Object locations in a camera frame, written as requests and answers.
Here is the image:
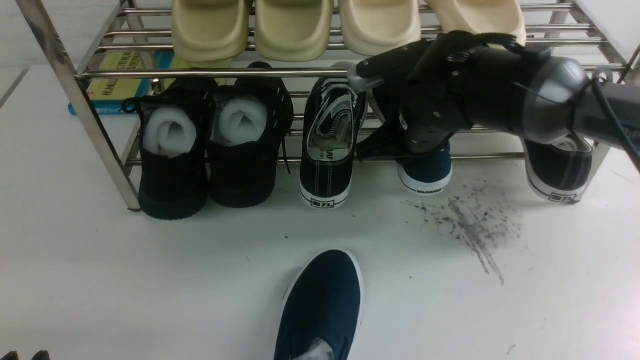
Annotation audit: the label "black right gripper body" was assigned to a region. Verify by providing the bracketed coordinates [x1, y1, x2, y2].
[347, 30, 526, 156]

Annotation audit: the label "navy slip-on shoe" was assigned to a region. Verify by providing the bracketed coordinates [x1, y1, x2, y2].
[273, 249, 365, 360]
[356, 82, 454, 196]

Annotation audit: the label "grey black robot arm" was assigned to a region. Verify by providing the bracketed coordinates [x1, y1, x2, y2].
[347, 30, 640, 167]

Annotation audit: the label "stainless steel shoe rack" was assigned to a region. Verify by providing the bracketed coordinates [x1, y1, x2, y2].
[16, 0, 639, 212]

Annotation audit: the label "cream foam slipper right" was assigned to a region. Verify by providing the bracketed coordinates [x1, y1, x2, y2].
[425, 0, 527, 46]

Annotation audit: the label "cream foam slipper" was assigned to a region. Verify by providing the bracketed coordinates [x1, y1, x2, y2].
[425, 0, 527, 46]
[337, 0, 422, 56]

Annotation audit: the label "cream foam slipper left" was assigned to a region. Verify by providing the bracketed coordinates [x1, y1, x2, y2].
[337, 0, 422, 56]

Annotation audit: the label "black canvas sneaker middle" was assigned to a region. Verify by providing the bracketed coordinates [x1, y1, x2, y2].
[299, 77, 368, 210]

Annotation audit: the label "black canvas sneaker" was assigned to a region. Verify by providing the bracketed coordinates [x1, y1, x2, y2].
[520, 135, 594, 204]
[299, 77, 368, 210]

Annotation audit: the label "black canvas sneaker right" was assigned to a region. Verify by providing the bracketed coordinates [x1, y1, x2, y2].
[520, 135, 594, 204]

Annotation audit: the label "olive foam slipper right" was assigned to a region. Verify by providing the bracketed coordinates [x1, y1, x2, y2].
[254, 0, 334, 63]

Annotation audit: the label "olive foam slipper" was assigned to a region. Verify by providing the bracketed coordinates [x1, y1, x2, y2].
[171, 0, 254, 63]
[254, 0, 334, 63]

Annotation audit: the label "black high-top shoe right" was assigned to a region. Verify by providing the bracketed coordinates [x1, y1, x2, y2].
[206, 76, 294, 208]

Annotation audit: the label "black high-top shoe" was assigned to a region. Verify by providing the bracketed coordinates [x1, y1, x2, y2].
[122, 77, 218, 221]
[206, 76, 294, 208]

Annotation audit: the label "olive foam slipper left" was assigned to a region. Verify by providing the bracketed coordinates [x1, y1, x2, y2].
[171, 0, 254, 63]

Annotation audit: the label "black high-top shoe left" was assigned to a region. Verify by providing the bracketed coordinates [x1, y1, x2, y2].
[122, 77, 218, 221]

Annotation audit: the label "yellow blue book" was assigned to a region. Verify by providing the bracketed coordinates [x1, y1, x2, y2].
[87, 51, 233, 116]

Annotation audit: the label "black left gripper tips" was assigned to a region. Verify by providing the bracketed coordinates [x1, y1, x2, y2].
[0, 350, 52, 360]

